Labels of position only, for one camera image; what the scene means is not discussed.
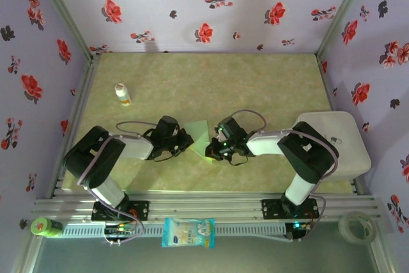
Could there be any light green cloth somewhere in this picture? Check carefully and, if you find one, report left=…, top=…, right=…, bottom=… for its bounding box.
left=183, top=120, right=215, bottom=165

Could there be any white square tray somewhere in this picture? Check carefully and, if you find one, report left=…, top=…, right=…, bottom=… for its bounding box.
left=298, top=111, right=372, bottom=182

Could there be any small white plastic bottle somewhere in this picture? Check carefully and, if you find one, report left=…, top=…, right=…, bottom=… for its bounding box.
left=114, top=83, right=132, bottom=107

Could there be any blue wet wipes pack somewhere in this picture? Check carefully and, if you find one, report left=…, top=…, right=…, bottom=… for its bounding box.
left=161, top=217, right=216, bottom=249

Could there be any black adapter with green light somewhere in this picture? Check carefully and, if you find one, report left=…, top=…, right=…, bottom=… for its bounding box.
left=285, top=221, right=313, bottom=242

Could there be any clear adhesive tape roll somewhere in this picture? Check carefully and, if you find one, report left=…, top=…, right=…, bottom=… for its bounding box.
left=338, top=211, right=377, bottom=245

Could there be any lilac left arm cable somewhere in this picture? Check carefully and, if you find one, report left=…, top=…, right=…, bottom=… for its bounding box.
left=76, top=120, right=161, bottom=246

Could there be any lilac arm cable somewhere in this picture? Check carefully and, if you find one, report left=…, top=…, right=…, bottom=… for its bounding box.
left=76, top=120, right=161, bottom=246
left=229, top=109, right=340, bottom=244

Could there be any lilac right arm cable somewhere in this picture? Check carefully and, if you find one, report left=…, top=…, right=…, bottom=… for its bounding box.
left=229, top=109, right=340, bottom=244

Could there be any aluminium mounting rail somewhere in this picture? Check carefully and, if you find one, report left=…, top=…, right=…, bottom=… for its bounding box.
left=31, top=191, right=384, bottom=222

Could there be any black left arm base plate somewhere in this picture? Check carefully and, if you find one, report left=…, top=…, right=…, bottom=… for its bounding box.
left=91, top=201, right=150, bottom=222

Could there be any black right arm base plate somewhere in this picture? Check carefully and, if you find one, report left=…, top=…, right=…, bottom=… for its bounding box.
left=261, top=198, right=320, bottom=220

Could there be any aluminium side rail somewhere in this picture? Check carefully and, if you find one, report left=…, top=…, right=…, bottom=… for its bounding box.
left=47, top=54, right=102, bottom=199
left=318, top=55, right=368, bottom=196

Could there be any grey slotted cable duct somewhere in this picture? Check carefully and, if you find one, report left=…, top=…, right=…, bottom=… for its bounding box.
left=62, top=223, right=287, bottom=238

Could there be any small circuit board with wires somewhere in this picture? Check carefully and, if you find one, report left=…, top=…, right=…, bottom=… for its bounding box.
left=104, top=223, right=137, bottom=237

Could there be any aluminium frame post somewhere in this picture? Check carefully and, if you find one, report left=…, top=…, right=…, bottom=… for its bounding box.
left=30, top=0, right=100, bottom=60
left=9, top=236, right=44, bottom=273
left=369, top=240, right=397, bottom=273
left=315, top=0, right=374, bottom=58

